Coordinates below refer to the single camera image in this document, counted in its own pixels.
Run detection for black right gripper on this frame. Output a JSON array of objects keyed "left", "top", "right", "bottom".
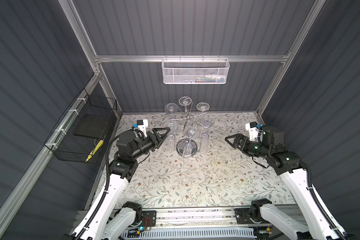
[{"left": 224, "top": 133, "right": 269, "bottom": 159}]

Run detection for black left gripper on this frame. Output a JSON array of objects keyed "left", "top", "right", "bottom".
[{"left": 130, "top": 127, "right": 169, "bottom": 162}]

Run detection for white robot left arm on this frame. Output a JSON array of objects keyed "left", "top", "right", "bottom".
[{"left": 62, "top": 128, "right": 171, "bottom": 240}]

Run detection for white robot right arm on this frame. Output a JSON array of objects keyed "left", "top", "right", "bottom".
[{"left": 225, "top": 122, "right": 349, "bottom": 240}]

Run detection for chrome wine glass rack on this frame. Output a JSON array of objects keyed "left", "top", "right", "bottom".
[{"left": 165, "top": 102, "right": 210, "bottom": 158}]

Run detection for yellow black tool in basket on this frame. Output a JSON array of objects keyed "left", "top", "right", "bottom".
[{"left": 85, "top": 140, "right": 104, "bottom": 163}]

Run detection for items in white basket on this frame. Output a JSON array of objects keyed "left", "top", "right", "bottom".
[{"left": 184, "top": 75, "right": 226, "bottom": 84}]

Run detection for black pad in basket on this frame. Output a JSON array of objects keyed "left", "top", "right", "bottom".
[{"left": 74, "top": 114, "right": 111, "bottom": 139}]

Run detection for white ventilated cover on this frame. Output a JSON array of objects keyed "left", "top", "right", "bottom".
[{"left": 121, "top": 227, "right": 258, "bottom": 240}]

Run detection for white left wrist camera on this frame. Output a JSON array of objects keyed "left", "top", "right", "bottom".
[{"left": 133, "top": 119, "right": 149, "bottom": 137}]

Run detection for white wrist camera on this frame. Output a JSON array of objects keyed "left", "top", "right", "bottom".
[
  {"left": 133, "top": 119, "right": 149, "bottom": 137},
  {"left": 245, "top": 122, "right": 264, "bottom": 143}
]

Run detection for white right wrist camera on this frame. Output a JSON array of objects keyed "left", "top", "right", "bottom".
[{"left": 245, "top": 122, "right": 264, "bottom": 143}]

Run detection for white wire mesh basket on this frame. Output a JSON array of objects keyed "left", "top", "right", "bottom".
[{"left": 161, "top": 57, "right": 230, "bottom": 85}]

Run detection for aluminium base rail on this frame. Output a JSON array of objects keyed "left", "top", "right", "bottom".
[{"left": 74, "top": 205, "right": 307, "bottom": 230}]

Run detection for black wire basket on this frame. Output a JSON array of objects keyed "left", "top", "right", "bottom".
[{"left": 45, "top": 90, "right": 118, "bottom": 164}]

